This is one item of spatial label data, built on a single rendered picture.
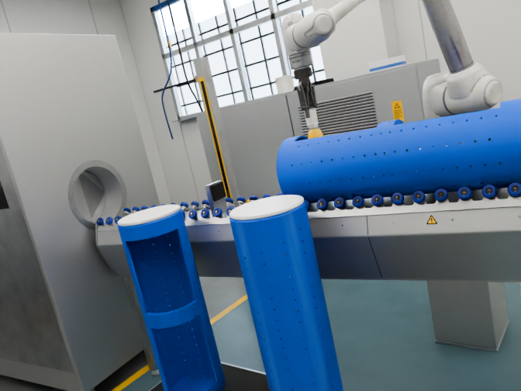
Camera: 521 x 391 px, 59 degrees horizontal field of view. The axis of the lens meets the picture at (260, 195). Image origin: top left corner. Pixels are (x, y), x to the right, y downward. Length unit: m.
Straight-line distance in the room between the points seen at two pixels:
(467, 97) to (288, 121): 1.99
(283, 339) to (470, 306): 1.13
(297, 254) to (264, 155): 2.54
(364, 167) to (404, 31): 3.15
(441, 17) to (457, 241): 0.93
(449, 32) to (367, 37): 2.45
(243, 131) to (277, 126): 0.37
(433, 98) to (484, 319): 1.09
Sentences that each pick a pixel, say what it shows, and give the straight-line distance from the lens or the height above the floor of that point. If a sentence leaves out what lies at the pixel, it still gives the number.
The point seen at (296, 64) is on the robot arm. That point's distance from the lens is 1.93.
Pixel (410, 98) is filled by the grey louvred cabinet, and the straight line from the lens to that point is 3.40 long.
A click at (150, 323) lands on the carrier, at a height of 0.58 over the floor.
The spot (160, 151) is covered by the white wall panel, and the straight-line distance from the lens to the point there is 7.05.
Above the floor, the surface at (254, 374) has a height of 0.15.
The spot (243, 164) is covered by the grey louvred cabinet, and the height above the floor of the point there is 0.91.
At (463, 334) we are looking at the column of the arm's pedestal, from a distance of 2.63.
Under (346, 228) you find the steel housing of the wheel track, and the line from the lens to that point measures 1.81.
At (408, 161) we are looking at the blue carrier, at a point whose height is 1.10.
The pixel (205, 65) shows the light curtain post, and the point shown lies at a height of 1.65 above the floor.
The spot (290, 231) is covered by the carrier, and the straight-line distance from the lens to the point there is 1.58.
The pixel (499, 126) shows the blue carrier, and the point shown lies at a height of 1.17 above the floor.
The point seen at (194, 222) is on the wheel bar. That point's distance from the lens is 2.21.
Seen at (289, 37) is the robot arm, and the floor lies 1.62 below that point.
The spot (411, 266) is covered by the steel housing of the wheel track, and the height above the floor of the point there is 0.69.
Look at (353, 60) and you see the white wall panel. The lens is 4.62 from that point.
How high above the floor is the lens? 1.39
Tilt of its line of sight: 11 degrees down
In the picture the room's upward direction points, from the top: 12 degrees counter-clockwise
